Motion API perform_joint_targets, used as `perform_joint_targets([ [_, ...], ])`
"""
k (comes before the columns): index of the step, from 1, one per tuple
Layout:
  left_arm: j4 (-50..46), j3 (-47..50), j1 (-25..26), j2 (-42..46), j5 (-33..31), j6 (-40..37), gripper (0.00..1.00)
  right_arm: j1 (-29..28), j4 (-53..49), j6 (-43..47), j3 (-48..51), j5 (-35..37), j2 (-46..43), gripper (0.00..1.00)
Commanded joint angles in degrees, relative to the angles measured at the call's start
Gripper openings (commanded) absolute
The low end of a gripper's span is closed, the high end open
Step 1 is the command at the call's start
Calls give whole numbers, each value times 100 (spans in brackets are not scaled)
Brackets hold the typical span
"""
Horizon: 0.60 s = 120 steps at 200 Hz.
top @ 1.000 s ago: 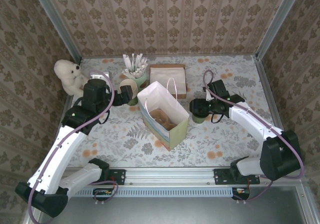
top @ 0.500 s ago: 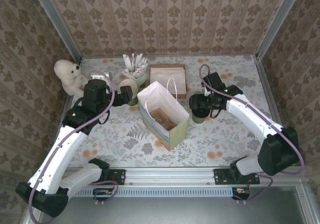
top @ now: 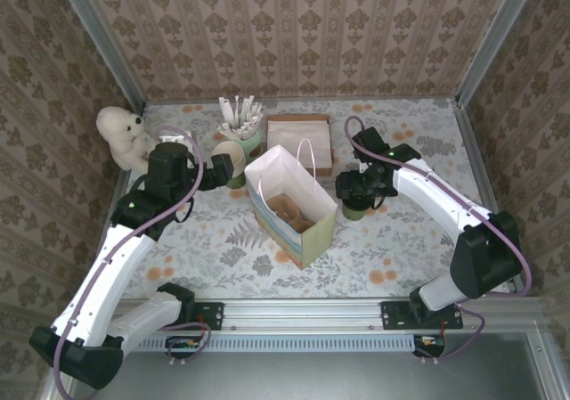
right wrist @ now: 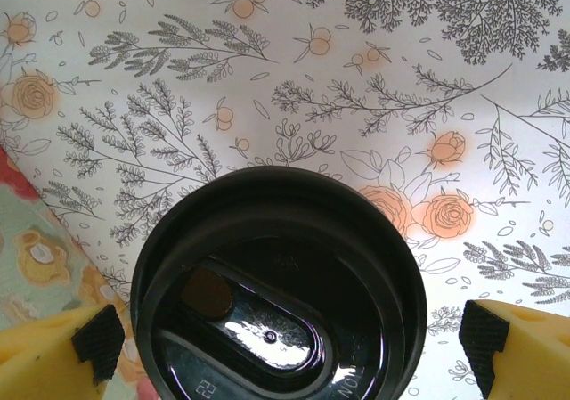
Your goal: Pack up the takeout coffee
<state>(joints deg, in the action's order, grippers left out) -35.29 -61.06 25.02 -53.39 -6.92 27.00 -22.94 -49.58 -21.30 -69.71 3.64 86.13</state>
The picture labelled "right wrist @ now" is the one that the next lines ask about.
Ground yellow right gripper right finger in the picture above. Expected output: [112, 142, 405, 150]
[458, 298, 570, 400]

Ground black plastic cup lid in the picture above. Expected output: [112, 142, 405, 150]
[130, 167, 428, 400]

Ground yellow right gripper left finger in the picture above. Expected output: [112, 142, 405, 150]
[0, 304, 126, 400]

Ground painted paper gift bag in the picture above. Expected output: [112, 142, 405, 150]
[0, 145, 155, 400]

